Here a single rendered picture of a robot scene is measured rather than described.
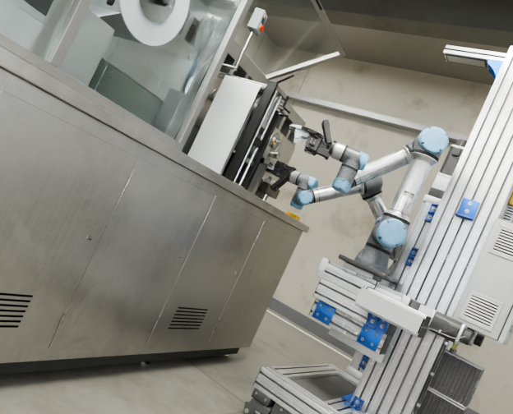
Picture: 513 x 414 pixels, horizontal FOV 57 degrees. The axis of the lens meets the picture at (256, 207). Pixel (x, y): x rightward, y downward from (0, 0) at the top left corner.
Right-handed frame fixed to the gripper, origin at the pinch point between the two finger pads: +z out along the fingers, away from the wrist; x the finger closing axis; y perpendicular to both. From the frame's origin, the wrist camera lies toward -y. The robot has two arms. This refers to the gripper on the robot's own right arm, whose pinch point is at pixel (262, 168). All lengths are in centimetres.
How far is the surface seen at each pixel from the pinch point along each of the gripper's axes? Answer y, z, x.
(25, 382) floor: -109, -25, 122
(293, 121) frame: 50, 30, -64
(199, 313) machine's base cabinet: -79, -29, 46
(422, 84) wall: 180, 11, -250
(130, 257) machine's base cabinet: -60, -29, 107
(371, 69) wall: 186, 74, -255
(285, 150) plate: 28, 30, -71
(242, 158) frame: -5, -16, 48
